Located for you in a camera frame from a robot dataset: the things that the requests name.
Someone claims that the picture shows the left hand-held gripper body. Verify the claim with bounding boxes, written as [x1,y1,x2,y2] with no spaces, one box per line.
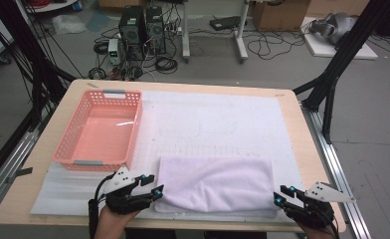
[102,164,155,215]

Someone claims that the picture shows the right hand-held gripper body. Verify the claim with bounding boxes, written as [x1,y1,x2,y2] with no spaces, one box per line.
[282,180,356,231]

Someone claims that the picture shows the lilac towel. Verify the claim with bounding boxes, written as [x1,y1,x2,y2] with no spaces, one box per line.
[153,155,281,214]

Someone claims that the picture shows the pink plastic basket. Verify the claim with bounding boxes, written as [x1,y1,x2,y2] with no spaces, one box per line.
[51,89,143,172]

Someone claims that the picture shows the person's right hand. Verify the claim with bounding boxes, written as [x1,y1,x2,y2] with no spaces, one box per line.
[296,222,336,239]

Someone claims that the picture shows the person's left hand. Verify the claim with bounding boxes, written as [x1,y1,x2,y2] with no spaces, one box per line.
[94,205,141,239]

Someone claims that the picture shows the white grid mat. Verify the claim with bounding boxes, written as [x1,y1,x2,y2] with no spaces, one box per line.
[30,90,298,224]

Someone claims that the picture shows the white power supply unit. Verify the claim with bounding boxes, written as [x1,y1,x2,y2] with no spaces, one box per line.
[107,38,121,66]

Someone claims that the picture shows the white floor board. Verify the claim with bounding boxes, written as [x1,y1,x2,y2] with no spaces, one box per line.
[300,16,379,61]

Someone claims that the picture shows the black computer tower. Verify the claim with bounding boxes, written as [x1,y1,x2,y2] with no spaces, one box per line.
[117,5,147,62]
[145,5,167,56]

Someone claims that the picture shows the white metal stand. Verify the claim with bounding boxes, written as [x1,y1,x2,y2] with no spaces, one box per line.
[181,0,251,65]

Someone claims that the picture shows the grey rounded device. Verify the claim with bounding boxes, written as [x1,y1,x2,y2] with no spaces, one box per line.
[308,12,358,46]

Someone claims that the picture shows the clear plastic bag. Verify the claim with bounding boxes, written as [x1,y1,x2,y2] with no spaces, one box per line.
[52,14,87,36]

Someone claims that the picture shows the brown cardboard box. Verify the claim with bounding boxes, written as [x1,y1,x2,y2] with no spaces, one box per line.
[252,0,311,33]

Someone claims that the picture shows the black flat box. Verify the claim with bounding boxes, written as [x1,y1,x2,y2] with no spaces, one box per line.
[209,15,247,32]

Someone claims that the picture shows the pale cardboard box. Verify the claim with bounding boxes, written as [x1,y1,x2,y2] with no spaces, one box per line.
[306,0,371,18]

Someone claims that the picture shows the round white table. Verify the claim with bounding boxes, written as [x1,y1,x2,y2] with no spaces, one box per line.
[23,0,80,14]

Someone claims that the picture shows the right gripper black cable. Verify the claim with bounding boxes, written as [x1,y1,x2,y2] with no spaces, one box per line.
[318,208,340,239]

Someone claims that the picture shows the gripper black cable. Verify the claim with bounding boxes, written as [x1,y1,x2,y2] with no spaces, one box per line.
[318,208,340,239]
[88,172,116,239]

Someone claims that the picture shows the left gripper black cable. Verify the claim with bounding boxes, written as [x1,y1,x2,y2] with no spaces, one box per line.
[88,172,116,239]

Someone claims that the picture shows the aluminium rail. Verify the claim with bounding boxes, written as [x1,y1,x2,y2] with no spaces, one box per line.
[300,104,373,239]
[0,130,40,217]

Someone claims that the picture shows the grey metal bracket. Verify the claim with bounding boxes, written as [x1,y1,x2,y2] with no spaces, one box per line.
[5,166,34,184]

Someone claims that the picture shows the coiled black cable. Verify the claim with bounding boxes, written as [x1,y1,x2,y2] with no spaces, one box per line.
[88,67,107,81]
[154,56,179,75]

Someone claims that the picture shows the long black floor cable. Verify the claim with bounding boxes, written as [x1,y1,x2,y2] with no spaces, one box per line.
[246,29,306,62]

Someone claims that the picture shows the black metal frame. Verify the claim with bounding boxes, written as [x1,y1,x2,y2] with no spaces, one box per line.
[0,0,78,188]
[292,0,390,144]

